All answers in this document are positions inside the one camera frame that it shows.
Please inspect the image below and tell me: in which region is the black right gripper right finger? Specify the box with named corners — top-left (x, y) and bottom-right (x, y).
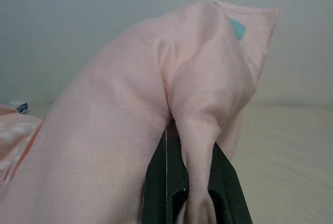
top-left (207, 140), bottom-right (255, 224)

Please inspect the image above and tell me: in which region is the pink patterned pillow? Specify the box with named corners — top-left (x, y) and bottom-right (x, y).
top-left (0, 0), bottom-right (280, 224)

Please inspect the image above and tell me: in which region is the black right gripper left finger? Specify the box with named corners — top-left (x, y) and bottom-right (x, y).
top-left (142, 123), bottom-right (193, 224)

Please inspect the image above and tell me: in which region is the white blue plastic package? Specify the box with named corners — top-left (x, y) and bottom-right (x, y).
top-left (9, 100), bottom-right (30, 116)

